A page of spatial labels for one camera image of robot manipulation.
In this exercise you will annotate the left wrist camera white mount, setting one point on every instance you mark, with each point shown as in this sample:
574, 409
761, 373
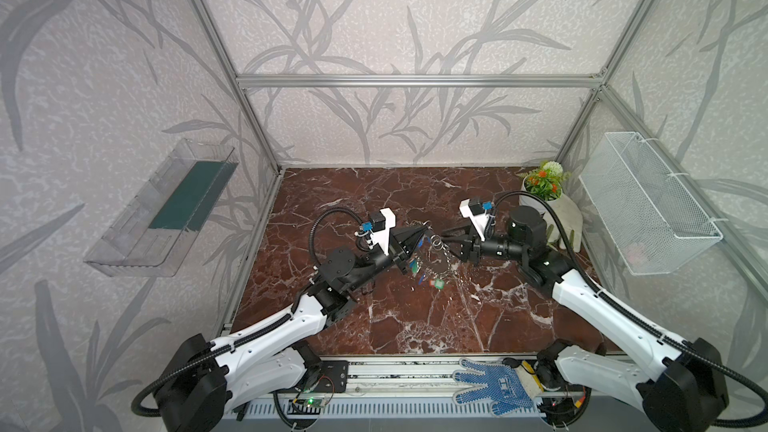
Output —
375, 232

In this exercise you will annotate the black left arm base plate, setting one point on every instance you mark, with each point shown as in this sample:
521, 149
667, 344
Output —
328, 376

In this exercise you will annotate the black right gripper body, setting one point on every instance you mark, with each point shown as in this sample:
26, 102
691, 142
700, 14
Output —
471, 245

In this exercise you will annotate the green circuit board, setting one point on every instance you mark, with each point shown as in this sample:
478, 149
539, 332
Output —
310, 405

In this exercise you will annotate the steel key ring disc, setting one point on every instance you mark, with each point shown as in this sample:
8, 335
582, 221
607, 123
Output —
433, 264

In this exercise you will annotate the white wire mesh basket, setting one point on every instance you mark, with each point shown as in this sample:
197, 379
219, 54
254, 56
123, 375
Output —
653, 219

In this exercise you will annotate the clear plastic wall tray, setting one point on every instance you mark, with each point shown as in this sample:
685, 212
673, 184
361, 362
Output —
154, 233

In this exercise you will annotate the beige work glove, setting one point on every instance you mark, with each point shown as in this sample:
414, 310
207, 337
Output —
571, 219

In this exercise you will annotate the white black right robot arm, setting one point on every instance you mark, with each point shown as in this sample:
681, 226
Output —
679, 385

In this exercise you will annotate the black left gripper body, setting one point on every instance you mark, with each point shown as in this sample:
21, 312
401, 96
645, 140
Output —
393, 246

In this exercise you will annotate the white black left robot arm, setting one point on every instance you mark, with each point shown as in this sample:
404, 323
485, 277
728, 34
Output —
207, 379

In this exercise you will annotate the blue dotted work glove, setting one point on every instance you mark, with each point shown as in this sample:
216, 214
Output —
508, 386

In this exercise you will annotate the white potted flower plant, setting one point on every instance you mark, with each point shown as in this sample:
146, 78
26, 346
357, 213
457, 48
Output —
545, 181

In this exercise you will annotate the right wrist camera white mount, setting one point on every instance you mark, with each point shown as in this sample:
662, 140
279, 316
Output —
480, 214

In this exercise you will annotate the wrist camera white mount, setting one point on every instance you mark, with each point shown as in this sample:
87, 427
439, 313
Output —
375, 232
480, 214

